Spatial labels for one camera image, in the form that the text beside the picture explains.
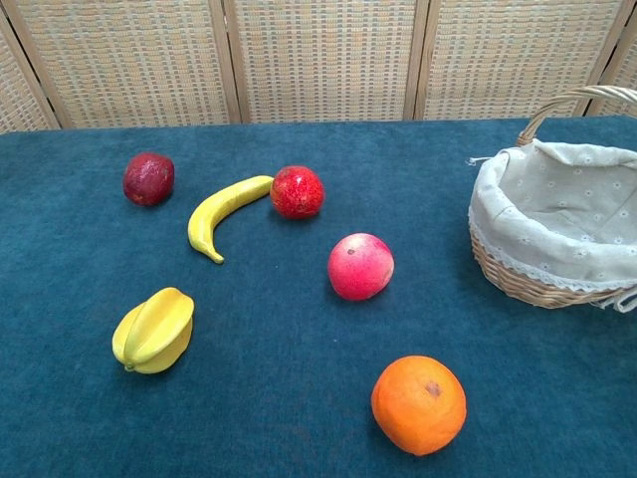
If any pink peach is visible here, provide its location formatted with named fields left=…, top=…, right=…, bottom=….
left=326, top=231, right=396, bottom=303

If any blue table cloth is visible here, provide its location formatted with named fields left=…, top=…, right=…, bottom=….
left=0, top=116, right=637, bottom=478

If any wicker basket with cloth liner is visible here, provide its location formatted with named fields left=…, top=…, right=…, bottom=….
left=465, top=85, right=637, bottom=315

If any yellow starfruit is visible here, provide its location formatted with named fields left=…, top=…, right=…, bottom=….
left=110, top=286, right=196, bottom=375

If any yellow banana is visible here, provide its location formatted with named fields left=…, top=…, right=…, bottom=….
left=186, top=174, right=276, bottom=266

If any red speckled pomegranate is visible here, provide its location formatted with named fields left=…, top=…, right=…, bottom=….
left=269, top=164, right=326, bottom=221

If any dark red fruit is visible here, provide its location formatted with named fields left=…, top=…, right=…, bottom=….
left=121, top=151, right=176, bottom=208

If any woven folding screen panel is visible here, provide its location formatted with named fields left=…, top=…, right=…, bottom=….
left=2, top=0, right=243, bottom=130
left=402, top=0, right=637, bottom=120
left=586, top=17, right=637, bottom=119
left=221, top=0, right=430, bottom=124
left=0, top=9, right=62, bottom=134

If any orange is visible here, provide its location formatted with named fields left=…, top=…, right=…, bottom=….
left=370, top=355, right=469, bottom=458

